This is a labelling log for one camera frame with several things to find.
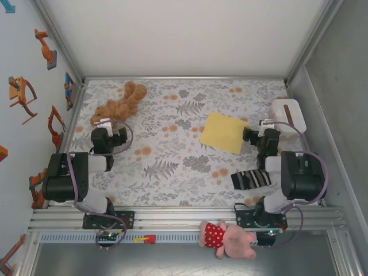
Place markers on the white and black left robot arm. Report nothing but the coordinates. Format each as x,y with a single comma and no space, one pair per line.
63,178

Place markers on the black white striped sock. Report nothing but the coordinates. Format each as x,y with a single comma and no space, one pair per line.
247,179

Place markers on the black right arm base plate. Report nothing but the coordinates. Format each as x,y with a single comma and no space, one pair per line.
244,220

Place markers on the aluminium frame post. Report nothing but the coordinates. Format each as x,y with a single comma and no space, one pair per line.
313,40
57,37

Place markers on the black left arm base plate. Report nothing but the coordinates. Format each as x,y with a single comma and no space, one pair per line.
129,220

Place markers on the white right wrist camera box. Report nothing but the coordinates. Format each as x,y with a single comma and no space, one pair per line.
265,126

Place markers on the blue and orange wall sticker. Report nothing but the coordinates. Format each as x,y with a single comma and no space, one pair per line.
69,86

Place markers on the orange block wall sticker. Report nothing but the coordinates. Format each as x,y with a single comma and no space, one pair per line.
3,153

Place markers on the orange claw gripper wall sticker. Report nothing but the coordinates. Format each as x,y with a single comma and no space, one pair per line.
18,93

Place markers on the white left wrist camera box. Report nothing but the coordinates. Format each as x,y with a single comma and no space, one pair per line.
105,124

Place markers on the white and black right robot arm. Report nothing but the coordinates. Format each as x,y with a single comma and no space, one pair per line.
304,178

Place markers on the wide aluminium extrusion rail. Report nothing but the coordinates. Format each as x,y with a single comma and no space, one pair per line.
172,218

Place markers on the small circuit board with LED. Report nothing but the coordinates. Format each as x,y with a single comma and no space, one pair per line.
271,231
109,235

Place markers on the white tissue box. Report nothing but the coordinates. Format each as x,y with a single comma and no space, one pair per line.
299,115

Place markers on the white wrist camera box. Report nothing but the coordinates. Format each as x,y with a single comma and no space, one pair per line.
105,124
265,126

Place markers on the thin aluminium frame bar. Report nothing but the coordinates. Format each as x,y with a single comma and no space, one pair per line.
184,78

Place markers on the yellow cloth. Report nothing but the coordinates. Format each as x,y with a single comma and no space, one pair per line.
222,133

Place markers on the red and yellow tag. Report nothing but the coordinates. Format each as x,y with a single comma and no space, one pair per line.
148,239

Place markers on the brown teddy bear plush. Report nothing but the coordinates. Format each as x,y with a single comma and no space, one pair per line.
129,97

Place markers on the pink pig plush red dress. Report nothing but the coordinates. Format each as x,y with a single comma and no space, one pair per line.
238,241

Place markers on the floral fern print tablecloth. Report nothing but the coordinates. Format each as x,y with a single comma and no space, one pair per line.
172,184

